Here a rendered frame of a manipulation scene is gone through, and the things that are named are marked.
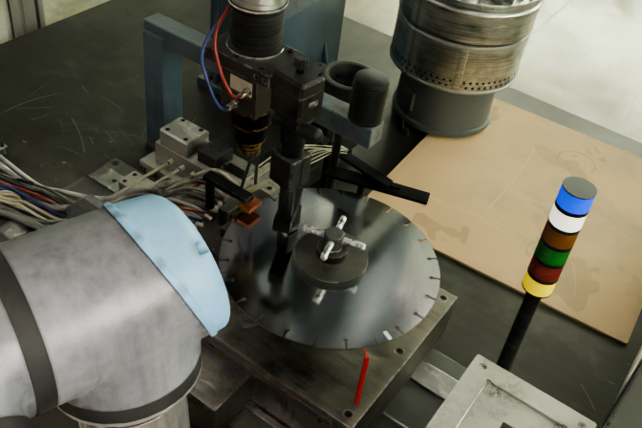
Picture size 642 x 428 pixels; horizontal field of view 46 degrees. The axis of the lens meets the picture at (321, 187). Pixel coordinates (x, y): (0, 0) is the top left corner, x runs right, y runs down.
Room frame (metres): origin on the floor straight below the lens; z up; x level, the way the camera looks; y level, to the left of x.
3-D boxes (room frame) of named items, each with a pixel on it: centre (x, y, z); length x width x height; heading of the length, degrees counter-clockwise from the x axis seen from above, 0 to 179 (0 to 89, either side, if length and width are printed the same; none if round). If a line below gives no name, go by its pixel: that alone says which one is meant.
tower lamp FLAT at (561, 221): (0.79, -0.33, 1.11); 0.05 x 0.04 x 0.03; 150
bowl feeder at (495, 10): (1.56, -0.26, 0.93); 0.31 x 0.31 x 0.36
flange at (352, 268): (0.80, -0.03, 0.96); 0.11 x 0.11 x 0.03
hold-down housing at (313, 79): (0.82, 0.05, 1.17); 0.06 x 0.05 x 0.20; 51
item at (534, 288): (0.79, -0.33, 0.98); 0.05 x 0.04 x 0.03; 150
